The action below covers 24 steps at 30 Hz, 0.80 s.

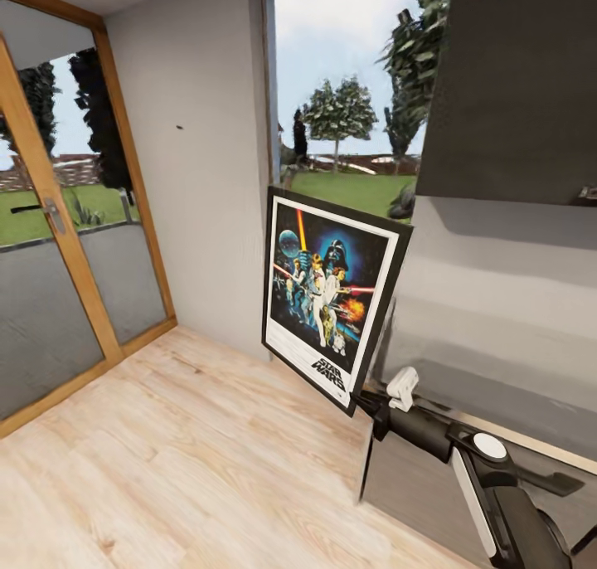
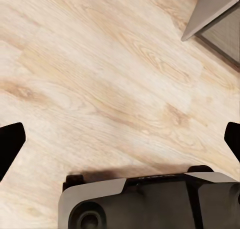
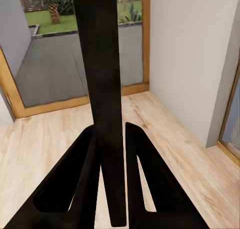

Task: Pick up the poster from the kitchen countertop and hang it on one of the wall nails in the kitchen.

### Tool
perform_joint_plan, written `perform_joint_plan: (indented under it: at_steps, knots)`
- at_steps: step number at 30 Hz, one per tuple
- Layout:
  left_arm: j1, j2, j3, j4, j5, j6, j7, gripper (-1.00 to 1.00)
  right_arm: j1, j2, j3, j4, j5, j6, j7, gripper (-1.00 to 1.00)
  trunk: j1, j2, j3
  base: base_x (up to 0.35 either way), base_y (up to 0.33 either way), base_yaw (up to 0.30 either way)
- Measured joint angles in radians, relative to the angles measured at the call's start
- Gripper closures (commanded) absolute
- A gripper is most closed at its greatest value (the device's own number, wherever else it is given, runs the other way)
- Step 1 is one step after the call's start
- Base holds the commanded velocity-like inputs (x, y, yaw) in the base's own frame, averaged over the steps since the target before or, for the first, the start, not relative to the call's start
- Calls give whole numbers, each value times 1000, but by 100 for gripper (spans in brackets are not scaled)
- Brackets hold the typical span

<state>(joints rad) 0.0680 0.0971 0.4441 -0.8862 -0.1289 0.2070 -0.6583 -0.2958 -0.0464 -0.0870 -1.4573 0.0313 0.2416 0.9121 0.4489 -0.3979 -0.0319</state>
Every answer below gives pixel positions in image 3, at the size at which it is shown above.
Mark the poster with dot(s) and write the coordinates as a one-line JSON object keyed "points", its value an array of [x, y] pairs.
{"points": [[97, 23]]}

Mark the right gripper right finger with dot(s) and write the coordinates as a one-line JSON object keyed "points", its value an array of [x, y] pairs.
{"points": [[174, 208]]}

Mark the door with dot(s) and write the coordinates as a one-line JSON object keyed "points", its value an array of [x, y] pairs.
{"points": [[41, 62]]}

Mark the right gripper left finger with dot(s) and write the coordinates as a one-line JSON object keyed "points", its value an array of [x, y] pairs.
{"points": [[67, 197]]}

